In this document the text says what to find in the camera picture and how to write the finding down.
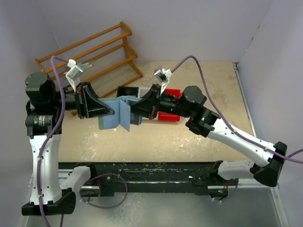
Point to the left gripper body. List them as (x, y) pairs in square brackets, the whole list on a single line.
[(80, 100)]

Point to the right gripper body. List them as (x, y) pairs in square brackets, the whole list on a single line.
[(155, 101)]

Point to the green card holder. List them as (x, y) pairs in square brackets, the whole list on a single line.
[(121, 107)]

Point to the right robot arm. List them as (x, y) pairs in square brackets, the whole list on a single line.
[(265, 159)]

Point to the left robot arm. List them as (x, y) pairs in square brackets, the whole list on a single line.
[(45, 112)]

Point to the white plastic bin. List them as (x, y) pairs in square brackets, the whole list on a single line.
[(142, 91)]

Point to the red plastic bin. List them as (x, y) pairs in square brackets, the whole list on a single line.
[(169, 116)]

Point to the pens on rack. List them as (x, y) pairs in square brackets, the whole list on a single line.
[(88, 65)]

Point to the black plastic bin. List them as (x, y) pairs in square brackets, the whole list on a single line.
[(127, 91)]

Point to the wooden rack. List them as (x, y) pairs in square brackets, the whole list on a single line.
[(102, 50)]

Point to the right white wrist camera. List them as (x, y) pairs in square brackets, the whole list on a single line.
[(163, 76)]

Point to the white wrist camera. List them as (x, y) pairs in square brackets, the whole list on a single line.
[(163, 76), (74, 73)]

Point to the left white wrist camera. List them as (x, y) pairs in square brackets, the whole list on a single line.
[(74, 73)]

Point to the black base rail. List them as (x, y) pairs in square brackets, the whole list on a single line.
[(199, 178)]

